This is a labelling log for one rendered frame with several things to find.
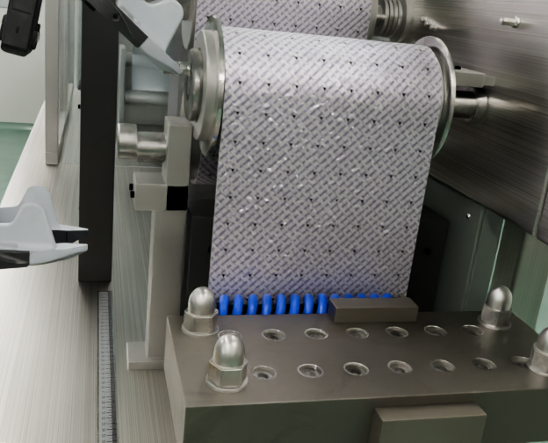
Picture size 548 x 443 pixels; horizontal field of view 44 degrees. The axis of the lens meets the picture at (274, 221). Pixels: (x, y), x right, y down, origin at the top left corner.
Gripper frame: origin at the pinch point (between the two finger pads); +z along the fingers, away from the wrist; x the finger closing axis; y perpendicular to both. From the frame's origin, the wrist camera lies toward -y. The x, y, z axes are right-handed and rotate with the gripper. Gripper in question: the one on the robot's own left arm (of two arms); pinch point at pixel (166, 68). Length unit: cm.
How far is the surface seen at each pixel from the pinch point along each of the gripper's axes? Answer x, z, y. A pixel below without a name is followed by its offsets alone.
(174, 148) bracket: 2.1, 6.9, -5.8
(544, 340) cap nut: -21.8, 40.1, 7.0
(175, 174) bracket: 2.1, 9.0, -7.9
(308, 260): -5.2, 24.7, -4.2
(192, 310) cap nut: -12.8, 15.6, -14.7
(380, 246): -5.2, 30.0, 2.5
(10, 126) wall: 550, 22, -145
